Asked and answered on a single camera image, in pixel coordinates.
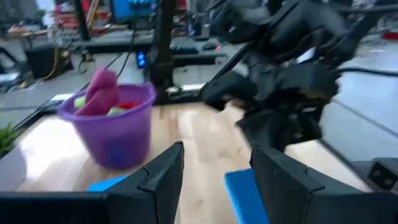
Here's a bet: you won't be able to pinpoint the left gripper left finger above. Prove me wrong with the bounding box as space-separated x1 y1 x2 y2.
105 141 185 224

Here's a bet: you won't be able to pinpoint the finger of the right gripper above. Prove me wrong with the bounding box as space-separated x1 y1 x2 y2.
236 110 323 152
201 79 259 111

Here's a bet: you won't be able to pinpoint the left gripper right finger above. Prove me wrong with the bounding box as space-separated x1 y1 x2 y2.
250 146 349 224

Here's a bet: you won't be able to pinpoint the blue sponge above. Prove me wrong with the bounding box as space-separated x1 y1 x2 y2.
88 175 129 192
224 169 271 224

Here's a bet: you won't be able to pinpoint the red cloth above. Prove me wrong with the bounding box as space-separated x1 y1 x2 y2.
116 101 142 111

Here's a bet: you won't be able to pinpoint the pink cloth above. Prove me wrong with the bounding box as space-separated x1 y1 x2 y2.
74 68 121 116

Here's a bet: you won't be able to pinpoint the green cloth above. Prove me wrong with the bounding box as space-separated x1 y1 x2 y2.
73 95 129 116

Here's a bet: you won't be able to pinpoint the purple plastic bucket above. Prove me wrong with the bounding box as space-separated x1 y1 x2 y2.
57 83 157 170

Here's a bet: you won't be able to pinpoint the black computer tower blue lights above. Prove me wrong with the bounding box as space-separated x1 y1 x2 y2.
136 50 147 69

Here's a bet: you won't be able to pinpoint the green plant in white pot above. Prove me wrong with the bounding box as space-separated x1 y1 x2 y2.
0 122 27 191

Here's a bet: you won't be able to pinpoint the black aluminium rig frame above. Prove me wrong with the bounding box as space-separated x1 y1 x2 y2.
148 0 249 106

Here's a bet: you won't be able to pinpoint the black table-level camera box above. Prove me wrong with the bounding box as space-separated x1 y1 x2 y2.
353 157 398 194

